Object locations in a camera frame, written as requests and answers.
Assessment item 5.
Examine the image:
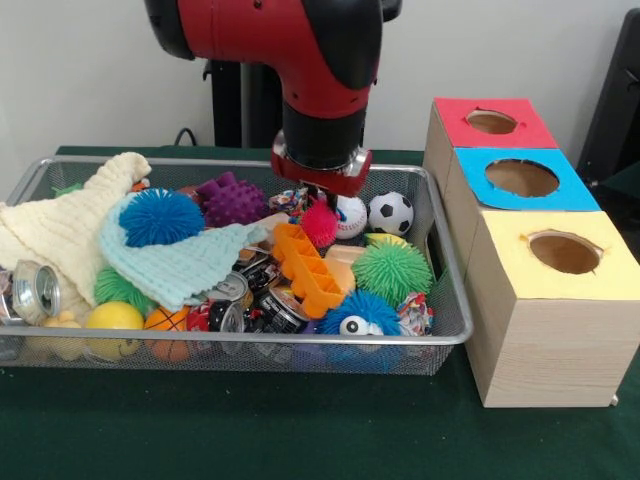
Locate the large green spiky ball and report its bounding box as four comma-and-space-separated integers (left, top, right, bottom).
350, 235, 435, 309

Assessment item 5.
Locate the small soccer ball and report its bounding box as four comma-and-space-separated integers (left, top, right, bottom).
367, 191, 415, 237

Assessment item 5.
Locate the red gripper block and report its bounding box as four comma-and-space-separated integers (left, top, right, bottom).
272, 142, 373, 219

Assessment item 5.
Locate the purple spiky toy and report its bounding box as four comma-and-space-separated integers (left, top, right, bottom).
197, 172, 268, 229

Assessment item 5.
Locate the white baseball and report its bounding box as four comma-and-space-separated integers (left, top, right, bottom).
336, 196, 369, 241

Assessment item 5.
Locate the small pink spiky ball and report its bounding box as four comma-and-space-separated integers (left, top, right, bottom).
300, 198, 341, 249

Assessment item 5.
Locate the long orange toy brick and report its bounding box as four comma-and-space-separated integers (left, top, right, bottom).
272, 222, 346, 319

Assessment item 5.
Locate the light green spiky ball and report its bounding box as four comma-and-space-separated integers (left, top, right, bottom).
95, 265, 156, 319

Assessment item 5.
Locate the dark green table cloth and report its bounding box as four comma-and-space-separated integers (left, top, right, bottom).
0, 145, 640, 480

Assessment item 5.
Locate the yellow smiley ball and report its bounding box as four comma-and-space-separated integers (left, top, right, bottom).
83, 301, 146, 359

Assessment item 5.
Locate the shallow clear mesh bin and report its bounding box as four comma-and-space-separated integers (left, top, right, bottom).
0, 155, 475, 376

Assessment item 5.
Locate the wooden box with three holes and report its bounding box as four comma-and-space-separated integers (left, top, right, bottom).
423, 97, 640, 408

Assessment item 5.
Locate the crushed shiny silver can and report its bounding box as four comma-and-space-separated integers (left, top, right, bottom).
10, 262, 63, 327

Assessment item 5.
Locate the plain blue spiky ball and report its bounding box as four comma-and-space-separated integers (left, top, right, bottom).
118, 188, 206, 249

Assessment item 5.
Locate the black drink can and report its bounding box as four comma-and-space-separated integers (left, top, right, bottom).
260, 285, 311, 334

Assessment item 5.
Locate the small orange basketball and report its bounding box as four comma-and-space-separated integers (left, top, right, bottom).
145, 305, 191, 362

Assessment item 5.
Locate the silver drink can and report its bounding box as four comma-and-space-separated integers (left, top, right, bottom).
213, 272, 253, 307

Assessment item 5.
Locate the blue spiky ball with eyes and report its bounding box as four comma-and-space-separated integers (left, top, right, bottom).
318, 290, 403, 371

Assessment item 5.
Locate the pale blue waffle cloth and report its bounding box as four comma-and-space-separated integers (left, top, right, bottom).
98, 193, 269, 311

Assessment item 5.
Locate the cream yellow knitted cloth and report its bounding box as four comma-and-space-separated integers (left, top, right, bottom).
0, 152, 151, 316

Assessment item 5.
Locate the black upright panel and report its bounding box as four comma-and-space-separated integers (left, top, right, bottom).
580, 8, 640, 186

